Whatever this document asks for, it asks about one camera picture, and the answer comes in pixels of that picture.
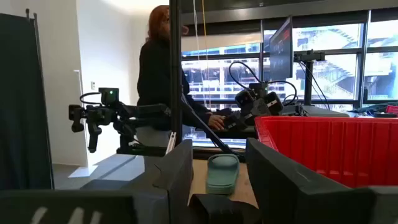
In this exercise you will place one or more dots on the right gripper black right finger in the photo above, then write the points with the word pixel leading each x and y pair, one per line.
pixel 289 193

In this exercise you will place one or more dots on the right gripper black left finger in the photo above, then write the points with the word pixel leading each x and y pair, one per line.
pixel 174 186

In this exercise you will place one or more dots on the green rubber slide sandal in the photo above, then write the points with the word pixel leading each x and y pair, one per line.
pixel 222 174

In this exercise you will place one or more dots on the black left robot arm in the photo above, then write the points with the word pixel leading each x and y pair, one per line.
pixel 236 121

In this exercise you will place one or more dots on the red plastic bin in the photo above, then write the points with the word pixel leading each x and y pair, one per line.
pixel 335 149

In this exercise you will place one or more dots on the person's hand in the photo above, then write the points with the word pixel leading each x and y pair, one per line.
pixel 216 122

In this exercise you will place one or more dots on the black monitor stand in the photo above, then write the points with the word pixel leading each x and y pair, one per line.
pixel 308 87

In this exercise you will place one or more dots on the black computer monitor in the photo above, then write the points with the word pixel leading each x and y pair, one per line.
pixel 281 49

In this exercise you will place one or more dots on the beige roller blind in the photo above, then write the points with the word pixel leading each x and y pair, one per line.
pixel 224 42

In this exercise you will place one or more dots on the person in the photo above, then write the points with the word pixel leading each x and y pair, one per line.
pixel 155 77

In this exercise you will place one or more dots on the small red object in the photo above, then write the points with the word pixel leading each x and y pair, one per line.
pixel 392 109

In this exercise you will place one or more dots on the black backdrop panel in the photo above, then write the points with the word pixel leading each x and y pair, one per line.
pixel 21 109

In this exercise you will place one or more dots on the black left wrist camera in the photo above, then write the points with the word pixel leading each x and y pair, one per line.
pixel 258 90

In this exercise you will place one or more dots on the silver frame bracket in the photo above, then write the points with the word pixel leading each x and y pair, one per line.
pixel 170 143

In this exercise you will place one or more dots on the dark window frame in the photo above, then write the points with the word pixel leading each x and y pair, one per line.
pixel 311 12

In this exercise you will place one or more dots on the white wall switch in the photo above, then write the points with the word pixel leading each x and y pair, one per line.
pixel 92 85

